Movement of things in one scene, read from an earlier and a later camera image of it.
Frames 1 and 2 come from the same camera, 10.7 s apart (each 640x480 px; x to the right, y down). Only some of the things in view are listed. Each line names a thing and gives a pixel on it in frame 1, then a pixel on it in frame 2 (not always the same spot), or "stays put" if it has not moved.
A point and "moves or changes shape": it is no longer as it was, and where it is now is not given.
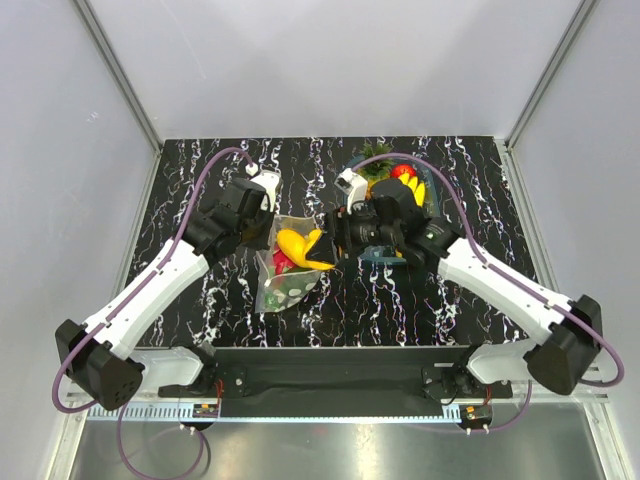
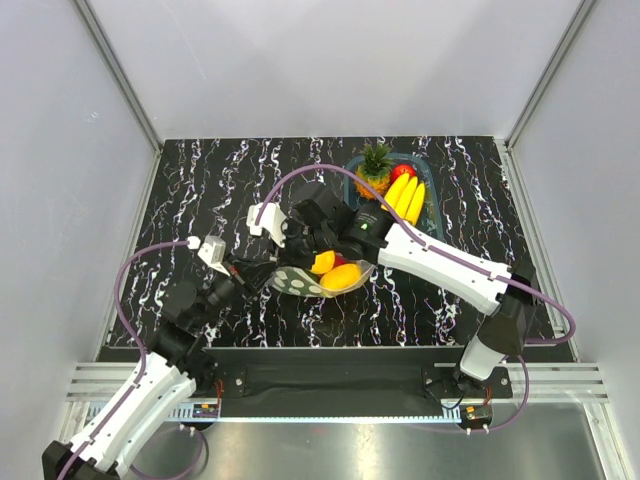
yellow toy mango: (296, 247) moves or changes shape
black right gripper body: (360, 232) to (302, 243)
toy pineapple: (374, 169) stays put
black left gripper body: (256, 232) to (242, 279)
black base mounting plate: (337, 381) stays put
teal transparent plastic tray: (393, 254) stays put
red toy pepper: (280, 261) moves or changes shape
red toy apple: (399, 169) stays put
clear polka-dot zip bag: (281, 281) moves or changes shape
